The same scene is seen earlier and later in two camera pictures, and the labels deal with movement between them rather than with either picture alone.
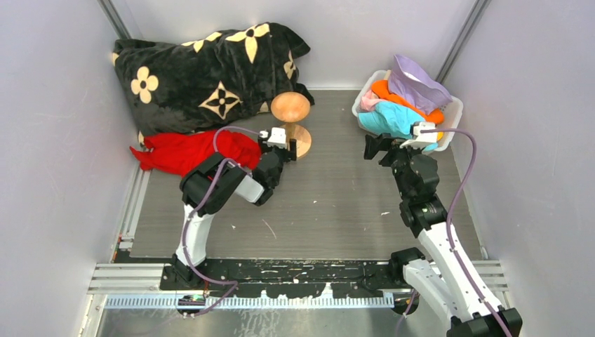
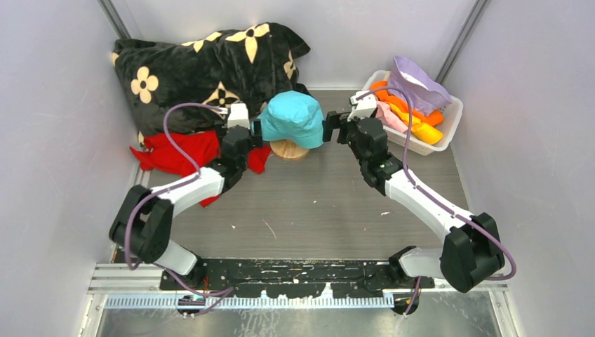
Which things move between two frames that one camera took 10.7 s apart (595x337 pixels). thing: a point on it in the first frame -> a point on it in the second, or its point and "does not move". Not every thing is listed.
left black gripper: [283, 153] -> [253, 128]
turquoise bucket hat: [392, 119] -> [294, 117]
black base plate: [296, 278] does not move
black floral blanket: [216, 78] does not move
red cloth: [179, 154] does not move
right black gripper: [388, 148] -> [341, 128]
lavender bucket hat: [415, 84] does not move
